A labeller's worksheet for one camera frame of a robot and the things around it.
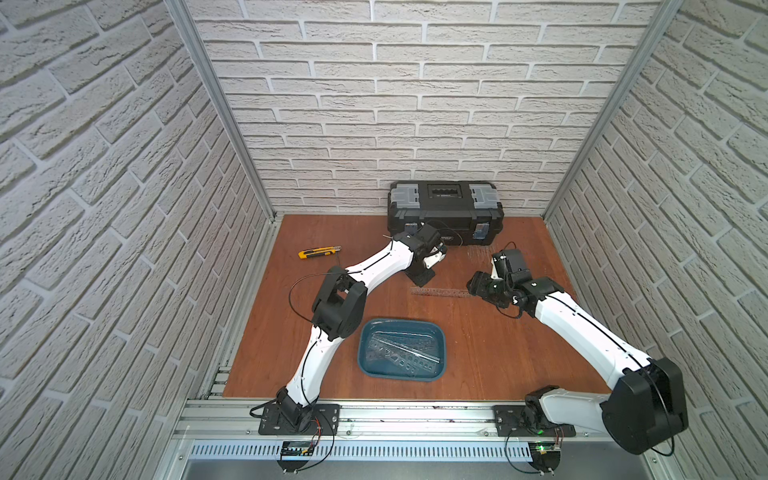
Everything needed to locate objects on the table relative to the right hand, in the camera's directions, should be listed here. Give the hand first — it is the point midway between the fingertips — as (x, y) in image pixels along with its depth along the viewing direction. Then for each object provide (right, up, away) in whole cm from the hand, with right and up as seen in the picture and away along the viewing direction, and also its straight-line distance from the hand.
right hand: (478, 286), depth 85 cm
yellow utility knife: (-53, +10, +23) cm, 58 cm away
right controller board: (+12, -39, -14) cm, 43 cm away
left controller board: (-49, -39, -12) cm, 64 cm away
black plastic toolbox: (-1, +23, +13) cm, 27 cm away
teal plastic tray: (-16, -15, +3) cm, 22 cm away
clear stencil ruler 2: (-29, -18, +1) cm, 34 cm away
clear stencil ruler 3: (-16, -20, -1) cm, 26 cm away
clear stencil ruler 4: (-29, -18, +1) cm, 34 cm away
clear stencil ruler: (-9, -3, +13) cm, 16 cm away
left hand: (-15, +3, +11) cm, 18 cm away
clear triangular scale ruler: (-16, -22, -2) cm, 27 cm away
